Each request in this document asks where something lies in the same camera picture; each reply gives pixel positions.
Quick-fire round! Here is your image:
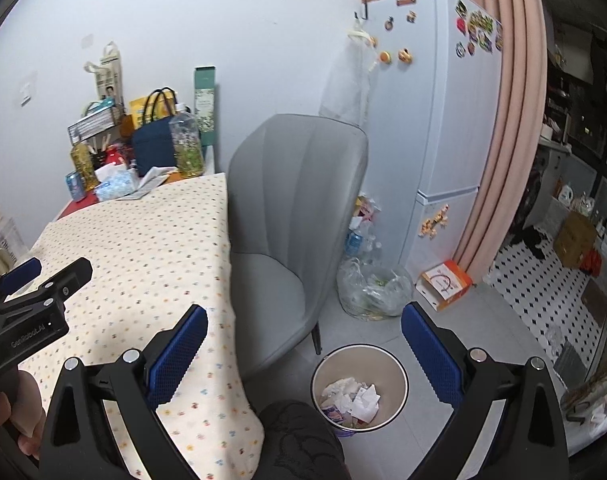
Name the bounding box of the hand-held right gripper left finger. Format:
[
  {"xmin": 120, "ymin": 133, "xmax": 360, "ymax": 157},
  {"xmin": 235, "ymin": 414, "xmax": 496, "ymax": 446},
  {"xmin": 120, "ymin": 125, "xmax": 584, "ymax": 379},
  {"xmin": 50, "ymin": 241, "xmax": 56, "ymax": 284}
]
[{"xmin": 42, "ymin": 304, "xmax": 209, "ymax": 480}]

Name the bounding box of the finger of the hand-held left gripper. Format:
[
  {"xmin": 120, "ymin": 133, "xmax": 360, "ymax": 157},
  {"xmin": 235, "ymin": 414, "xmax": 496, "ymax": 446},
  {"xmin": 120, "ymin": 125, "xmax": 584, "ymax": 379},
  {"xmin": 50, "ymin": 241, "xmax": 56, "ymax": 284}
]
[
  {"xmin": 3, "ymin": 257, "xmax": 93, "ymax": 321},
  {"xmin": 0, "ymin": 258, "xmax": 43, "ymax": 313}
]

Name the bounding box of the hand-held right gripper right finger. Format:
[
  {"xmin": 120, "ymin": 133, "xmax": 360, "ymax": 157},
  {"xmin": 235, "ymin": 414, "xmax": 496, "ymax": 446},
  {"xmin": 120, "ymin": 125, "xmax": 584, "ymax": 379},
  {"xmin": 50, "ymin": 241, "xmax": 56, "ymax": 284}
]
[{"xmin": 401, "ymin": 302, "xmax": 569, "ymax": 480}]

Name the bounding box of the printed paper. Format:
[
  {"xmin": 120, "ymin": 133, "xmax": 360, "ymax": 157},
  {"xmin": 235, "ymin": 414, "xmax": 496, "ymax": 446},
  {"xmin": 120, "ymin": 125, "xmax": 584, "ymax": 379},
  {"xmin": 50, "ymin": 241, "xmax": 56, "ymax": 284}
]
[{"xmin": 351, "ymin": 385, "xmax": 383, "ymax": 423}]

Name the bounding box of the white tissue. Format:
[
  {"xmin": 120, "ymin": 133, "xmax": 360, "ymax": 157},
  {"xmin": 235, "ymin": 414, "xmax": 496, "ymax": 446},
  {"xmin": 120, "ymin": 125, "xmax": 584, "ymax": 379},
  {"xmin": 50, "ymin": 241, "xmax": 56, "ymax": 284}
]
[{"xmin": 322, "ymin": 379, "xmax": 364, "ymax": 402}]

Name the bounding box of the beige round trash bin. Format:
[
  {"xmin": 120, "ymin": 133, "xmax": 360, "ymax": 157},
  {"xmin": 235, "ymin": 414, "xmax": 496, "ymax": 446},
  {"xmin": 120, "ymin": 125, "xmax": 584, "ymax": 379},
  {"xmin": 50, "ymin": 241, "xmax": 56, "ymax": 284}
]
[{"xmin": 311, "ymin": 344, "xmax": 410, "ymax": 436}]

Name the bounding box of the clear trash bag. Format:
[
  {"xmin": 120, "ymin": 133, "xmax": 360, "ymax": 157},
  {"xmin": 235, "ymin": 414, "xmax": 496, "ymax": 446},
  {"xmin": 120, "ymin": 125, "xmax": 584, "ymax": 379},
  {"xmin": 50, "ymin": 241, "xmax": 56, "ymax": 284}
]
[{"xmin": 337, "ymin": 257, "xmax": 414, "ymax": 321}]

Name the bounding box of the person's left hand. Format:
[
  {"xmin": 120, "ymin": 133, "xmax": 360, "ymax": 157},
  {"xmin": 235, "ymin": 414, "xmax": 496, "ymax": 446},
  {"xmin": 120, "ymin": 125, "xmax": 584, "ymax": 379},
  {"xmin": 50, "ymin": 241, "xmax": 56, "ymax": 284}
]
[{"xmin": 0, "ymin": 374, "xmax": 46, "ymax": 461}]

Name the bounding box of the orange and white box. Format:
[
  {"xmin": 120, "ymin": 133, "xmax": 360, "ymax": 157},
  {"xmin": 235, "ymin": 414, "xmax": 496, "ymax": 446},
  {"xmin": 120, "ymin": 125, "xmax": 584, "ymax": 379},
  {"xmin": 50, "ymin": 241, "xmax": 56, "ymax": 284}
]
[{"xmin": 416, "ymin": 260, "xmax": 474, "ymax": 311}]

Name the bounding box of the blue drink can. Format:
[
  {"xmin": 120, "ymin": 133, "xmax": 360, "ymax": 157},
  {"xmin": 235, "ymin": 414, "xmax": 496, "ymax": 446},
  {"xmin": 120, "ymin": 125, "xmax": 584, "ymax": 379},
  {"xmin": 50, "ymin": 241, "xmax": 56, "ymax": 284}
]
[{"xmin": 64, "ymin": 171, "xmax": 86, "ymax": 202}]

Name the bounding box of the blue tissue pack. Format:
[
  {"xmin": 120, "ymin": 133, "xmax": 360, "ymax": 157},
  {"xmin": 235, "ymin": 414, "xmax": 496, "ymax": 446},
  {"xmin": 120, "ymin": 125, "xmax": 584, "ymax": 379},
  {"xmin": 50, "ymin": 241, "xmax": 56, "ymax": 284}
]
[{"xmin": 94, "ymin": 165, "xmax": 139, "ymax": 202}]

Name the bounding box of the small oil bottle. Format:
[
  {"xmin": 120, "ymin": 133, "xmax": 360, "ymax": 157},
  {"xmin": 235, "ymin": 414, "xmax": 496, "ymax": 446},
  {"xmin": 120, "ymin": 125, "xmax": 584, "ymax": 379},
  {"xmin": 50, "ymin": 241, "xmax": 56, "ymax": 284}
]
[{"xmin": 70, "ymin": 142, "xmax": 96, "ymax": 191}]

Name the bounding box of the plastic water bottle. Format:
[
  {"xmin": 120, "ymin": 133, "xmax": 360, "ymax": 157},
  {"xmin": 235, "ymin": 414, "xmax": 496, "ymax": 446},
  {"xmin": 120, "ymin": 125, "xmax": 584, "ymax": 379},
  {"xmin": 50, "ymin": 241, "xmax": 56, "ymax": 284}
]
[{"xmin": 346, "ymin": 230, "xmax": 367, "ymax": 259}]

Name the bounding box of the black bag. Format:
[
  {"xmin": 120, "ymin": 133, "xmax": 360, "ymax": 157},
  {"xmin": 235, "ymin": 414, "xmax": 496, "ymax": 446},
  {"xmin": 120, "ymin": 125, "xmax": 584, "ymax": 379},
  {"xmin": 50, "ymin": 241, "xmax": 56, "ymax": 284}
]
[{"xmin": 516, "ymin": 225, "xmax": 549, "ymax": 261}]

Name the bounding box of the person's leg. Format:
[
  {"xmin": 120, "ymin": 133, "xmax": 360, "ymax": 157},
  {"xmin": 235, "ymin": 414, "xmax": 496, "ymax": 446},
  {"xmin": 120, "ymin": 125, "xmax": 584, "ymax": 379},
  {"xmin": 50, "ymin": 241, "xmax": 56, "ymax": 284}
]
[{"xmin": 257, "ymin": 400, "xmax": 351, "ymax": 480}]

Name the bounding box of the navy lunch bag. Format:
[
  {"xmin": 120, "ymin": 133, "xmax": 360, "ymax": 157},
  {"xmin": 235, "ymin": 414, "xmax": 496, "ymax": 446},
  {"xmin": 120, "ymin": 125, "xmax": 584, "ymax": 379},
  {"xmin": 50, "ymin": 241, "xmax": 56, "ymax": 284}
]
[{"xmin": 132, "ymin": 88, "xmax": 179, "ymax": 176}]

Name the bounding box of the brown cardboard carton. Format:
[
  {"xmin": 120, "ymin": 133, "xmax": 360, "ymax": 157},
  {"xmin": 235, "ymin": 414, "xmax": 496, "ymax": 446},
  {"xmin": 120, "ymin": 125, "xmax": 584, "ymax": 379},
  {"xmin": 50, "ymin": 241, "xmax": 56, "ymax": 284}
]
[{"xmin": 553, "ymin": 210, "xmax": 598, "ymax": 268}]

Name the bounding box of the large oil bottle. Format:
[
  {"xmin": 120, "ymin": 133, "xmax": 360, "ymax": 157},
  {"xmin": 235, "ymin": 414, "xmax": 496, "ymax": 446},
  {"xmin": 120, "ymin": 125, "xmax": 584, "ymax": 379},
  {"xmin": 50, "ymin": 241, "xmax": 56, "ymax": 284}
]
[{"xmin": 170, "ymin": 104, "xmax": 205, "ymax": 178}]

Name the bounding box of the red bag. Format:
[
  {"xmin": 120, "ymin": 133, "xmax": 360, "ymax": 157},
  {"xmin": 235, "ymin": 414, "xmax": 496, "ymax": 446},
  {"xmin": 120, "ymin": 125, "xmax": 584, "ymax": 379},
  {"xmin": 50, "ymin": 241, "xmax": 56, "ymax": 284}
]
[{"xmin": 581, "ymin": 250, "xmax": 604, "ymax": 276}]

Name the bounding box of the yellow snack pouch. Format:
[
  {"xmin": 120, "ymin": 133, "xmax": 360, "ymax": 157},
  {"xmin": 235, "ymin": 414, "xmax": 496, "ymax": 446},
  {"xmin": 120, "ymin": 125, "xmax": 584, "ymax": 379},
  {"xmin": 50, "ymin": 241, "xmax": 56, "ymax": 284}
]
[{"xmin": 128, "ymin": 95, "xmax": 176, "ymax": 127}]

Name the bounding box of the grey upholstered chair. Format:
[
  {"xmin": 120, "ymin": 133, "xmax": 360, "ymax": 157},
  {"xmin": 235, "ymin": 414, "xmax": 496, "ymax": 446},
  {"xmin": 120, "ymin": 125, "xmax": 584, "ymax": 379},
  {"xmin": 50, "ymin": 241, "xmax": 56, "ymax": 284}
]
[{"xmin": 227, "ymin": 113, "xmax": 369, "ymax": 381}]

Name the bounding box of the white refrigerator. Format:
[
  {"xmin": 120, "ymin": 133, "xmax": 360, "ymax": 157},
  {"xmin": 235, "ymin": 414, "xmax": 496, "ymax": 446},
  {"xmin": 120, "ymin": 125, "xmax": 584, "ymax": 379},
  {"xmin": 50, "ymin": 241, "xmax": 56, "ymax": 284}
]
[{"xmin": 356, "ymin": 0, "xmax": 505, "ymax": 289}]

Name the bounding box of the tall green box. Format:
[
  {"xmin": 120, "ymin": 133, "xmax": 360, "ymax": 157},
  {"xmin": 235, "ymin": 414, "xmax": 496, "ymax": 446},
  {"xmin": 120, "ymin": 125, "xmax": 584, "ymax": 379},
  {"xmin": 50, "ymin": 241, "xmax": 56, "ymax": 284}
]
[{"xmin": 193, "ymin": 66, "xmax": 218, "ymax": 148}]

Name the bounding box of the pink curtain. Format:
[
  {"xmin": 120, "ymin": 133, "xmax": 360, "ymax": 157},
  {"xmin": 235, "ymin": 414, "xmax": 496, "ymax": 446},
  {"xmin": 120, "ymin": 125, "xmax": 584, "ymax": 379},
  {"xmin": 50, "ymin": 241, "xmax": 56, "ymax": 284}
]
[{"xmin": 438, "ymin": 0, "xmax": 553, "ymax": 272}]

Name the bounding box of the white hanging plastic bag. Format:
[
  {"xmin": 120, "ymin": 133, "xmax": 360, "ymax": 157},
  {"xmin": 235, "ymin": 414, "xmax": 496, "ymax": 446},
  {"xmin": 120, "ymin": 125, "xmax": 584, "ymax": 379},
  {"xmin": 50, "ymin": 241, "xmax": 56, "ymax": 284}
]
[{"xmin": 323, "ymin": 25, "xmax": 377, "ymax": 127}]

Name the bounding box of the cluster of colourful fridge magnets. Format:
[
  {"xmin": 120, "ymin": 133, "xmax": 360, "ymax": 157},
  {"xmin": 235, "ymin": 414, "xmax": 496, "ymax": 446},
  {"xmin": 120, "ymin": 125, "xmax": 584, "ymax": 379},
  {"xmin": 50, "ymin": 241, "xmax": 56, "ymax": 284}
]
[{"xmin": 453, "ymin": 0, "xmax": 504, "ymax": 58}]

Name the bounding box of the yellow string magnet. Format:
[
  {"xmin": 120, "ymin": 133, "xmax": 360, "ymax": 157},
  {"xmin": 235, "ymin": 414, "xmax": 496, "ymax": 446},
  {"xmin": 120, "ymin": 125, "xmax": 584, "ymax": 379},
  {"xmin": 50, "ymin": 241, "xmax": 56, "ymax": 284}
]
[{"xmin": 419, "ymin": 205, "xmax": 451, "ymax": 238}]

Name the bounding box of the black wire basket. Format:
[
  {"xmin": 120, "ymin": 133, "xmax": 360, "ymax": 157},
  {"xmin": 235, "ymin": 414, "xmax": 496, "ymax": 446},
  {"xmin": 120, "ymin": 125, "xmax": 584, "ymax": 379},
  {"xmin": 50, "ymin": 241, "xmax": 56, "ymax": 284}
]
[{"xmin": 66, "ymin": 105, "xmax": 124, "ymax": 143}]

